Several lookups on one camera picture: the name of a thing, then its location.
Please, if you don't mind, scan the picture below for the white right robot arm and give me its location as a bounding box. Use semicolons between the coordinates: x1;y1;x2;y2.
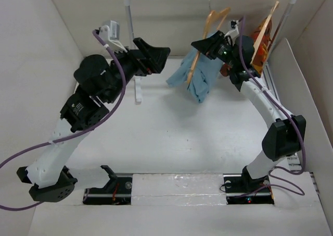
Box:
191;29;306;198

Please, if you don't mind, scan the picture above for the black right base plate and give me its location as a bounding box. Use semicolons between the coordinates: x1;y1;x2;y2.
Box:
220;173;274;205

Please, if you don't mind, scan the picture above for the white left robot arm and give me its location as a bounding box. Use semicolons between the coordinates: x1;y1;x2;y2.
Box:
17;21;171;203

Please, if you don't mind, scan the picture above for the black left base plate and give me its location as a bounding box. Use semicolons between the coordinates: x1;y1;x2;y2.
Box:
82;165;133;205

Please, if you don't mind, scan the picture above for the wooden hanger with garment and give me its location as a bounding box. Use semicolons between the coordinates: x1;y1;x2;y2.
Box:
251;0;279;66

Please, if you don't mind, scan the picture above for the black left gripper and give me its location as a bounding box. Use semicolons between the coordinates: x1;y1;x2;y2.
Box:
107;38;172;103

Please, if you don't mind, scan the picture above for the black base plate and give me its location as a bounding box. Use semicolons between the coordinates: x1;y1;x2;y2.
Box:
82;165;133;205
220;173;274;205

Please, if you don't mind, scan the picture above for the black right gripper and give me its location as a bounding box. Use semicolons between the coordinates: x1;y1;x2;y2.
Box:
191;29;238;68

